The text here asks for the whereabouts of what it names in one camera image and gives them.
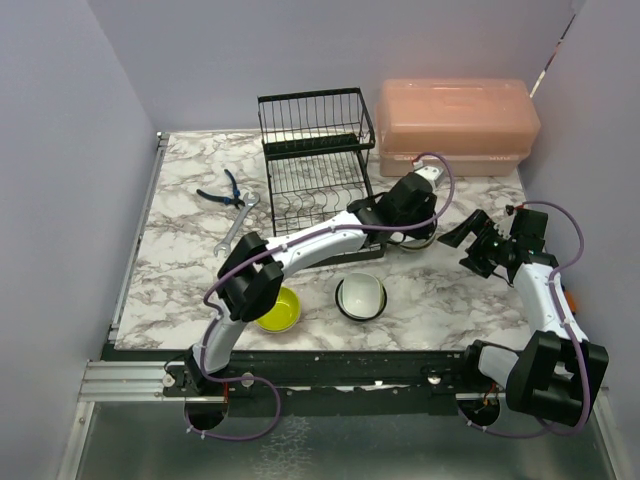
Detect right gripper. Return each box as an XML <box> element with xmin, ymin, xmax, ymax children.
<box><xmin>439</xmin><ymin>209</ymin><xmax>516</xmax><ymax>278</ymax></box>

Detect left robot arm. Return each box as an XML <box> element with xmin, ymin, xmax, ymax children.
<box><xmin>186</xmin><ymin>172</ymin><xmax>436</xmax><ymax>395</ymax></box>

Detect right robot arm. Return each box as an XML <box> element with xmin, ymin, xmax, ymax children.
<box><xmin>438</xmin><ymin>206</ymin><xmax>609</xmax><ymax>429</ymax></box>

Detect pink plastic storage box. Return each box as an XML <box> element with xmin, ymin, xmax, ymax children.
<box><xmin>375</xmin><ymin>78</ymin><xmax>541</xmax><ymax>177</ymax></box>

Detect black rimmed bowl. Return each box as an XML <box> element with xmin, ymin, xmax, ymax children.
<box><xmin>334</xmin><ymin>272</ymin><xmax>388</xmax><ymax>322</ymax></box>

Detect silver wrench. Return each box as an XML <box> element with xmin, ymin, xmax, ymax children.
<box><xmin>213</xmin><ymin>192</ymin><xmax>261</xmax><ymax>257</ymax></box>

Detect yellow-green bowl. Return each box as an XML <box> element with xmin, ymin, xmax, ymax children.
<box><xmin>256</xmin><ymin>287</ymin><xmax>301</xmax><ymax>333</ymax></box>

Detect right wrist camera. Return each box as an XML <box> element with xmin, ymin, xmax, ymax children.
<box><xmin>494</xmin><ymin>205</ymin><xmax>524</xmax><ymax>239</ymax></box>

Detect orange clamp handle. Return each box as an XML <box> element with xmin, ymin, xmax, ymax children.
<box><xmin>562</xmin><ymin>287</ymin><xmax>577</xmax><ymax>315</ymax></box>

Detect black wire dish rack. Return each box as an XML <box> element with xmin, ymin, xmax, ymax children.
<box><xmin>258</xmin><ymin>87</ymin><xmax>376</xmax><ymax>236</ymax></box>

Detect blue handled pliers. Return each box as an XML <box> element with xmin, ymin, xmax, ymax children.
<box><xmin>196</xmin><ymin>168</ymin><xmax>247</xmax><ymax>209</ymax></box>

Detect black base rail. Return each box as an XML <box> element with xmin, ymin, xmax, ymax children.
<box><xmin>99</xmin><ymin>344</ymin><xmax>531</xmax><ymax>416</ymax></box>

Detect aluminium frame rail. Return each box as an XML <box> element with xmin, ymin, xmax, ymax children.
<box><xmin>78</xmin><ymin>361</ymin><xmax>185</xmax><ymax>403</ymax></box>

